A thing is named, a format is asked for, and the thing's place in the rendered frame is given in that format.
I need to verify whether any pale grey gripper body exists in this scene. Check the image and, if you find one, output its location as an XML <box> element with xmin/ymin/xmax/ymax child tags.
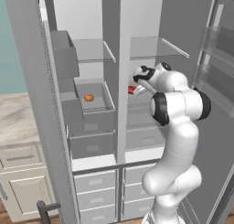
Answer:
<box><xmin>134</xmin><ymin>84</ymin><xmax>152</xmax><ymax>98</ymax></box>

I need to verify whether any red steak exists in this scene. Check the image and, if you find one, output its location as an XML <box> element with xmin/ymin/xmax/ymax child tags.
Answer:
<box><xmin>127</xmin><ymin>85</ymin><xmax>138</xmax><ymax>95</ymax></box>

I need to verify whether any grey fridge drawer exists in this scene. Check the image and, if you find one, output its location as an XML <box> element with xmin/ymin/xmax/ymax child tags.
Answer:
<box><xmin>126</xmin><ymin>102</ymin><xmax>159</xmax><ymax>131</ymax></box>
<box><xmin>124</xmin><ymin>126</ymin><xmax>167</xmax><ymax>152</ymax></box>

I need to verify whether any glass fridge shelf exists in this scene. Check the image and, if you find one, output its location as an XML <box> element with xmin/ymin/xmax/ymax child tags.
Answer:
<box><xmin>130</xmin><ymin>36</ymin><xmax>191</xmax><ymax>61</ymax></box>

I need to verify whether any open grey freezer bin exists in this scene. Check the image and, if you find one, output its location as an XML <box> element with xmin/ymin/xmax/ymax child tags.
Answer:
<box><xmin>73</xmin><ymin>80</ymin><xmax>116</xmax><ymax>134</ymax></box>

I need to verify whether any glass freezer shelf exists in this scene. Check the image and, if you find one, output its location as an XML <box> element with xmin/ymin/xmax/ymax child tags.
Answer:
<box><xmin>72</xmin><ymin>38</ymin><xmax>117</xmax><ymax>64</ymax></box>

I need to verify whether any grey fridge freezer cabinet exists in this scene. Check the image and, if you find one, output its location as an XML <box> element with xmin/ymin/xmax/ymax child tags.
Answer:
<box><xmin>34</xmin><ymin>0</ymin><xmax>234</xmax><ymax>224</ymax></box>

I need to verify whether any grey freezer drawer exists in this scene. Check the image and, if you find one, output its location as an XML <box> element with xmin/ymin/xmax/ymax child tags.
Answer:
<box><xmin>67</xmin><ymin>130</ymin><xmax>116</xmax><ymax>160</ymax></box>

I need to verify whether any grey fridge door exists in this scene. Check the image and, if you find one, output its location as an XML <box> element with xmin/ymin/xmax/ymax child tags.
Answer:
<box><xmin>178</xmin><ymin>0</ymin><xmax>234</xmax><ymax>224</ymax></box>

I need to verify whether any grey freezer door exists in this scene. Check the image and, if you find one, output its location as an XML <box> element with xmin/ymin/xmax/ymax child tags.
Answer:
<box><xmin>3</xmin><ymin>0</ymin><xmax>80</xmax><ymax>224</ymax></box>

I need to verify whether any orange round fruit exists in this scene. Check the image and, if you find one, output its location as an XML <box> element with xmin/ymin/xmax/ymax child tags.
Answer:
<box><xmin>83</xmin><ymin>93</ymin><xmax>95</xmax><ymax>102</ymax></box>

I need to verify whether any clear door bin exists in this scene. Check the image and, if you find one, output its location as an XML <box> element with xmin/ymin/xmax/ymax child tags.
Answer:
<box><xmin>198</xmin><ymin>26</ymin><xmax>234</xmax><ymax>69</ymax></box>
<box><xmin>192</xmin><ymin>63</ymin><xmax>234</xmax><ymax>118</ymax></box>

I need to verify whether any grey door bin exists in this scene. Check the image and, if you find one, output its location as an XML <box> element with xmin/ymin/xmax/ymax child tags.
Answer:
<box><xmin>58</xmin><ymin>78</ymin><xmax>85</xmax><ymax>125</ymax></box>
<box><xmin>49</xmin><ymin>29</ymin><xmax>80</xmax><ymax>81</ymax></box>

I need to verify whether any cream cupboard drawer front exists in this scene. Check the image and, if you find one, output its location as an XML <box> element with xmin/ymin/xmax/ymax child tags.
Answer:
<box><xmin>0</xmin><ymin>143</ymin><xmax>44</xmax><ymax>171</ymax></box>

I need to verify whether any cream cupboard door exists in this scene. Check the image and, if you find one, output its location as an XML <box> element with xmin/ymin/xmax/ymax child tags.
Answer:
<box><xmin>0</xmin><ymin>166</ymin><xmax>59</xmax><ymax>223</ymax></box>

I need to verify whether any grey drawer handle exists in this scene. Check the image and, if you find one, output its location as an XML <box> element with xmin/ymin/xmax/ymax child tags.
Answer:
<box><xmin>5</xmin><ymin>155</ymin><xmax>35</xmax><ymax>162</ymax></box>

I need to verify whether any dark door handle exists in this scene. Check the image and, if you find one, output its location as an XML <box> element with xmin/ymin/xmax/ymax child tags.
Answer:
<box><xmin>36</xmin><ymin>199</ymin><xmax>62</xmax><ymax>224</ymax></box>

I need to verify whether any grey cupboard door handle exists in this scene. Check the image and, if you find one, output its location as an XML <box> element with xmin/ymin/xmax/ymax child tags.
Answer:
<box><xmin>0</xmin><ymin>182</ymin><xmax>9</xmax><ymax>202</ymax></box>

